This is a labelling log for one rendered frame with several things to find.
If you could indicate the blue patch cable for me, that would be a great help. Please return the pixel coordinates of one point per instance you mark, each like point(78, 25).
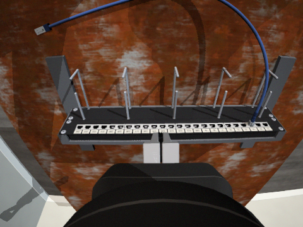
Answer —
point(222, 1)

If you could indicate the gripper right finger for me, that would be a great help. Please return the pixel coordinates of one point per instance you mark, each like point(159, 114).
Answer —
point(169, 149)

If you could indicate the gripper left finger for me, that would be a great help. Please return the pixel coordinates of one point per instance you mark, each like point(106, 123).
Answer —
point(152, 149)

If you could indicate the black patch panel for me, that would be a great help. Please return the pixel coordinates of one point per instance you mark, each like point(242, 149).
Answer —
point(117, 125)

